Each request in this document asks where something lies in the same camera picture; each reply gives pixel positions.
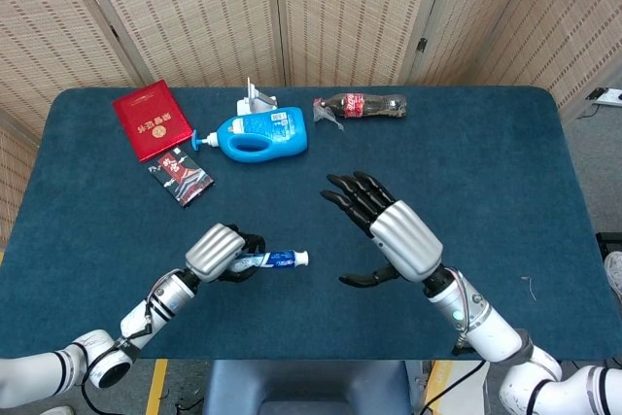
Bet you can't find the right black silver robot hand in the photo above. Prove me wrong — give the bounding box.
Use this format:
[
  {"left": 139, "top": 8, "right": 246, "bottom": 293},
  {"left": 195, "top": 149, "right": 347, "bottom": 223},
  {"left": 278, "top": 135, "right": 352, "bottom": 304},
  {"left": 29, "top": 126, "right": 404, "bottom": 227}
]
[{"left": 319, "top": 170, "right": 444, "bottom": 289}]

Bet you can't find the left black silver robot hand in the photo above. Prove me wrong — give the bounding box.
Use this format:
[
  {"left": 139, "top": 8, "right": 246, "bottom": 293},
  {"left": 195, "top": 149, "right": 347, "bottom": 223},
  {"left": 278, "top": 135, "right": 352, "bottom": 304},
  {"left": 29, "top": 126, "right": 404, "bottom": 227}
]
[{"left": 184, "top": 223, "right": 267, "bottom": 285}]

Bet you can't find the blue white toothpaste tube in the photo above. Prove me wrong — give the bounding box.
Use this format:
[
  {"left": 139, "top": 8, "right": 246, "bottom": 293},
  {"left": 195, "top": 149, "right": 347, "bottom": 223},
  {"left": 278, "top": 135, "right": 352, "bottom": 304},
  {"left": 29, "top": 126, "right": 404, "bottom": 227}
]
[{"left": 227, "top": 248, "right": 311, "bottom": 274}]

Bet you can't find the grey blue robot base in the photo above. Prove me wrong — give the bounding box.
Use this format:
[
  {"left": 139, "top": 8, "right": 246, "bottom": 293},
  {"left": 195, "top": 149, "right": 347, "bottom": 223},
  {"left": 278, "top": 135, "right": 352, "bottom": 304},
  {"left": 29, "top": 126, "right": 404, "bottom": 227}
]
[{"left": 202, "top": 360, "right": 414, "bottom": 415}]

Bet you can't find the black red printed packet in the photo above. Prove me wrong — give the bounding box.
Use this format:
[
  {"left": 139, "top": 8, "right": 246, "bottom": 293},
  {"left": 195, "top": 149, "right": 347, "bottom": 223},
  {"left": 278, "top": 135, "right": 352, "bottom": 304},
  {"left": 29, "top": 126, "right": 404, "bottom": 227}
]
[{"left": 148, "top": 146, "right": 216, "bottom": 209}]

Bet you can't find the blue felt table cover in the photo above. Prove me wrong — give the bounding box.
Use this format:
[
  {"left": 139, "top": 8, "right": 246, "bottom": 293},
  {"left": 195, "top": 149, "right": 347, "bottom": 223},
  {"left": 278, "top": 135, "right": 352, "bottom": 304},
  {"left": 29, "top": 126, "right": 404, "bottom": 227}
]
[{"left": 0, "top": 86, "right": 604, "bottom": 362}]

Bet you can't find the blue detergent pump bottle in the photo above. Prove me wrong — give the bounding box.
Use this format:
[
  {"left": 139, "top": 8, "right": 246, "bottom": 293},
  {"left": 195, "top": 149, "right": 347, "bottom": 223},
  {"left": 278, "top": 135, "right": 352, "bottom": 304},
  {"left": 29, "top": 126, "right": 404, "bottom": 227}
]
[{"left": 190, "top": 106, "right": 310, "bottom": 164}]

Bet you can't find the yellow white cardboard box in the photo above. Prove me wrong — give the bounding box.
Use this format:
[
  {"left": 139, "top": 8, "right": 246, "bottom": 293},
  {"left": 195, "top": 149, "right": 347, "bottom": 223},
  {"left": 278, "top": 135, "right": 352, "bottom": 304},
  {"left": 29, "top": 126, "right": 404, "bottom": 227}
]
[{"left": 420, "top": 360, "right": 492, "bottom": 415}]

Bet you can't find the cola plastic bottle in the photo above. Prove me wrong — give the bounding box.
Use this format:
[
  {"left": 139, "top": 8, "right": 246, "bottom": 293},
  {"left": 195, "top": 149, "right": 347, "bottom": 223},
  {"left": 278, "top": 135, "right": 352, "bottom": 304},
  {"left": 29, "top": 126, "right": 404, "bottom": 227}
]
[{"left": 313, "top": 92, "right": 408, "bottom": 132}]

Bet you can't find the red certificate book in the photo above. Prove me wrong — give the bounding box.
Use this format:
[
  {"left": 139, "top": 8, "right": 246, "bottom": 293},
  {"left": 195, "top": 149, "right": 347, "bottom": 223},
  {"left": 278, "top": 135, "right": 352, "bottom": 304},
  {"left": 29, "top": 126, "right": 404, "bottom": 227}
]
[{"left": 112, "top": 79, "right": 194, "bottom": 163}]

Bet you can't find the white plastic stand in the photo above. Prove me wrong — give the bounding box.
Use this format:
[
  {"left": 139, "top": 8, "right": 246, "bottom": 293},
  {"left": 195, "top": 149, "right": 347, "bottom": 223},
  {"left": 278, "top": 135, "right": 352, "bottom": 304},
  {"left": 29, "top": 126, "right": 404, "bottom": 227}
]
[{"left": 236, "top": 77, "right": 279, "bottom": 116}]

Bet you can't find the black floor box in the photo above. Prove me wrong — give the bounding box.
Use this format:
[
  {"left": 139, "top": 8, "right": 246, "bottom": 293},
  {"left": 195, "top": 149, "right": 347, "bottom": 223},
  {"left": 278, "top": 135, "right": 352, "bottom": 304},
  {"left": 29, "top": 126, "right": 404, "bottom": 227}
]
[{"left": 595, "top": 231, "right": 622, "bottom": 257}]

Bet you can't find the white sneaker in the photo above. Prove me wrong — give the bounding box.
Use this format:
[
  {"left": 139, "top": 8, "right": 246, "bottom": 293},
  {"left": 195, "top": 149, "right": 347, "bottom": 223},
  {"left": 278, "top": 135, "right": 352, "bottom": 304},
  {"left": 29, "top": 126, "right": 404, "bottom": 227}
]
[{"left": 603, "top": 250, "right": 622, "bottom": 298}]

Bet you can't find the bamboo folding screen panel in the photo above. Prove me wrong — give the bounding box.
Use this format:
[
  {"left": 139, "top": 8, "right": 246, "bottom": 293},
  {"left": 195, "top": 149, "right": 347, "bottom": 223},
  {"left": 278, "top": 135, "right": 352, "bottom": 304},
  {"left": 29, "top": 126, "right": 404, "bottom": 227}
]
[
  {"left": 271, "top": 0, "right": 458, "bottom": 87},
  {"left": 0, "top": 0, "right": 147, "bottom": 246},
  {"left": 397, "top": 0, "right": 622, "bottom": 120},
  {"left": 62, "top": 0, "right": 286, "bottom": 88}
]

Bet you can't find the white power strip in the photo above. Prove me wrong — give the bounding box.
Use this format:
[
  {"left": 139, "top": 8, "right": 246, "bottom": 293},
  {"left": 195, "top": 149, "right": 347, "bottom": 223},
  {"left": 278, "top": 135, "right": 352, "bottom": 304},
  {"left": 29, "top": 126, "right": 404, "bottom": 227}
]
[{"left": 585, "top": 86, "right": 622, "bottom": 109}]

